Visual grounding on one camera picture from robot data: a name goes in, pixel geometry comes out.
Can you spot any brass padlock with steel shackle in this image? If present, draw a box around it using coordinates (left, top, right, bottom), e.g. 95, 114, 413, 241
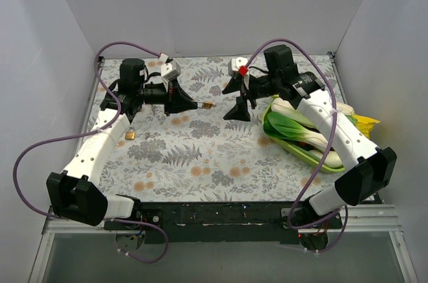
124, 127, 136, 140

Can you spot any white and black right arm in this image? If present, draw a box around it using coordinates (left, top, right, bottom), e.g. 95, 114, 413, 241
223, 44, 397, 229

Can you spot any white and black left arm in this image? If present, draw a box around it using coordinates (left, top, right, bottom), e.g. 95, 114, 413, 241
46, 58, 198, 229

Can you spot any green plastic tray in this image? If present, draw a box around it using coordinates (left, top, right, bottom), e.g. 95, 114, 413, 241
262, 98, 344, 173

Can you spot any green bok choy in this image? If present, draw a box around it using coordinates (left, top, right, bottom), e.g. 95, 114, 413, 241
263, 112, 324, 141

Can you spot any floral patterned table mat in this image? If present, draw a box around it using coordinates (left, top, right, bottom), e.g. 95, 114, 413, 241
99, 57, 338, 202

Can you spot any green napa cabbage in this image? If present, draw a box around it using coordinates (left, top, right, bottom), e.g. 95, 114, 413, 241
336, 102, 355, 116

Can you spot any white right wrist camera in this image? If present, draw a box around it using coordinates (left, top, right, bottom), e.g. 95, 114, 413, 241
228, 57, 249, 88

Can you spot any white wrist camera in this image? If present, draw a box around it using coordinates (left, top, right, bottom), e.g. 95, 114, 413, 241
160, 58, 181, 82
228, 57, 249, 88

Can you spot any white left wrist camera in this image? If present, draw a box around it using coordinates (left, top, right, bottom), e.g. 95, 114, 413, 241
160, 58, 181, 82

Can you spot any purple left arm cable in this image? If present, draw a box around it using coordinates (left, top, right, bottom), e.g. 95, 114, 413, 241
12, 41, 169, 264

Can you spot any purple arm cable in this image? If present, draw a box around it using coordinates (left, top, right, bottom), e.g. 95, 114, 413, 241
245, 38, 349, 253
12, 41, 169, 264

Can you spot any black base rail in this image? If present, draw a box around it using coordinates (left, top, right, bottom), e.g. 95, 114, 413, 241
103, 200, 348, 247

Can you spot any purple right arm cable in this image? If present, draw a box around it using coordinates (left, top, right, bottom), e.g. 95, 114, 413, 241
245, 38, 349, 253

